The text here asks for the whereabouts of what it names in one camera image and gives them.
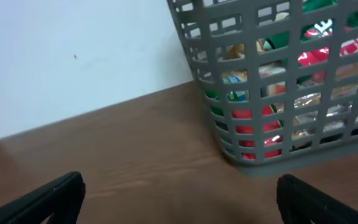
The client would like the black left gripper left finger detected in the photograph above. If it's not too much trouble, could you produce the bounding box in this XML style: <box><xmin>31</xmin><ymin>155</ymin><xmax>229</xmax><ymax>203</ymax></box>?
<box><xmin>0</xmin><ymin>171</ymin><xmax>86</xmax><ymax>224</ymax></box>

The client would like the green coffee sachet bag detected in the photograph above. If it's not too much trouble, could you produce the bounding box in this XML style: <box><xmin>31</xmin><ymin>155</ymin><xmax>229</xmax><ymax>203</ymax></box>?
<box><xmin>264</xmin><ymin>0</ymin><xmax>358</xmax><ymax>85</ymax></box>

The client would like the grey plastic basket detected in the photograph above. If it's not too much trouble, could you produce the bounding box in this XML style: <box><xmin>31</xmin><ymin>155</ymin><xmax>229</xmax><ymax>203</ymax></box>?
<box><xmin>168</xmin><ymin>0</ymin><xmax>358</xmax><ymax>175</ymax></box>

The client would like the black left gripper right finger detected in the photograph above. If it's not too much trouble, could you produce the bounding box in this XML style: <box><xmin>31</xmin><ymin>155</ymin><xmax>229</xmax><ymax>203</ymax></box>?
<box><xmin>277</xmin><ymin>174</ymin><xmax>358</xmax><ymax>224</ymax></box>

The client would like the red orange pasta packet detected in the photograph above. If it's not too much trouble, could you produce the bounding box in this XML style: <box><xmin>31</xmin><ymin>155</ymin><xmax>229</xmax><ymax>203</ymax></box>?
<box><xmin>231</xmin><ymin>60</ymin><xmax>358</xmax><ymax>160</ymax></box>

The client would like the beige bread bag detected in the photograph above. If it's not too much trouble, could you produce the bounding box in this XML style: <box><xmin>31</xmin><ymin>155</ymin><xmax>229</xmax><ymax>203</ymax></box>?
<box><xmin>224</xmin><ymin>39</ymin><xmax>264</xmax><ymax>60</ymax></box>

